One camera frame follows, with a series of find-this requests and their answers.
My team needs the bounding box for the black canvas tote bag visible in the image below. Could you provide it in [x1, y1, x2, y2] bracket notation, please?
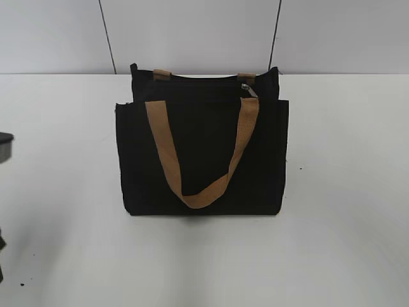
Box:
[115, 64, 289, 216]

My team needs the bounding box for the silver zipper pull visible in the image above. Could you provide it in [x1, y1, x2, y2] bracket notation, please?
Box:
[241, 83, 258, 98]

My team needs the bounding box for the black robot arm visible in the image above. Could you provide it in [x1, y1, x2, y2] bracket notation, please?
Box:
[0, 132, 14, 283]

